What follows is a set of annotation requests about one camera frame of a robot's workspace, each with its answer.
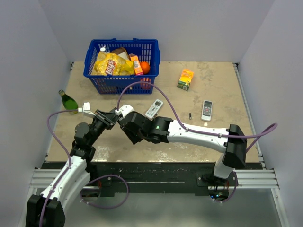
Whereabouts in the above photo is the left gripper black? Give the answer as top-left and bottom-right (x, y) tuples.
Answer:
(88, 109), (120, 146)

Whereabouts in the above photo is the white remote control green screen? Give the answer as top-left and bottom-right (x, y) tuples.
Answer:
(145, 99), (163, 120)

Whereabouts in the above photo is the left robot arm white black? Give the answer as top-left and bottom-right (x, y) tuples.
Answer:
(25, 108), (119, 227)

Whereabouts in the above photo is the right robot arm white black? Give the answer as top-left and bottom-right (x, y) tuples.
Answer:
(116, 108), (247, 186)

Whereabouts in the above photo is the white remote control dark keypad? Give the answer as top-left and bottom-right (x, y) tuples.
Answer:
(201, 100), (213, 122)

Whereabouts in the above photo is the green glass bottle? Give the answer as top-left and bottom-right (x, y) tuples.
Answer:
(58, 89), (78, 114)

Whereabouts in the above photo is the orange carton in basket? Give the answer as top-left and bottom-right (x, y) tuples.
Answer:
(129, 53), (143, 75)

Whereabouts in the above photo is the yellow Lays chips bag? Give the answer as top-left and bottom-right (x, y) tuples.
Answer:
(91, 52), (134, 76)

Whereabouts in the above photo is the orange fruit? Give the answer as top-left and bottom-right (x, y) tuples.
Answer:
(140, 61), (150, 74)

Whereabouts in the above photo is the brown bread loaf bag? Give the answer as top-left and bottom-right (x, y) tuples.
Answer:
(111, 47), (129, 60)

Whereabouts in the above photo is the white capped bottle in basket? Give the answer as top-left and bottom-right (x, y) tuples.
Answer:
(100, 45), (107, 52)

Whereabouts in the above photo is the yellow green juice carton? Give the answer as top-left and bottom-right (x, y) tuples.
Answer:
(177, 69), (194, 91)

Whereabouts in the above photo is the blue plastic shopping basket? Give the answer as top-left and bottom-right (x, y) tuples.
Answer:
(83, 38), (160, 94)

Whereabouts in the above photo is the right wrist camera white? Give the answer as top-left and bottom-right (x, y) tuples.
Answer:
(115, 105), (134, 119)

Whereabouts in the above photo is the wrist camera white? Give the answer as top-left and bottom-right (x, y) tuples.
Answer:
(78, 102), (95, 118)
(115, 105), (134, 119)

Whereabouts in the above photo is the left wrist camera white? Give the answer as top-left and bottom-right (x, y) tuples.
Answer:
(78, 102), (95, 118)

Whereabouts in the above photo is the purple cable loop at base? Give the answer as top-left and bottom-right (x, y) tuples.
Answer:
(80, 174), (130, 209)

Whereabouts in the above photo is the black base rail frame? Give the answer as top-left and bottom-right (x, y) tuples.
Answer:
(41, 160), (263, 197)

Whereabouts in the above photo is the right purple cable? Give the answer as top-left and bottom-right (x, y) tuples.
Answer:
(117, 81), (278, 154)

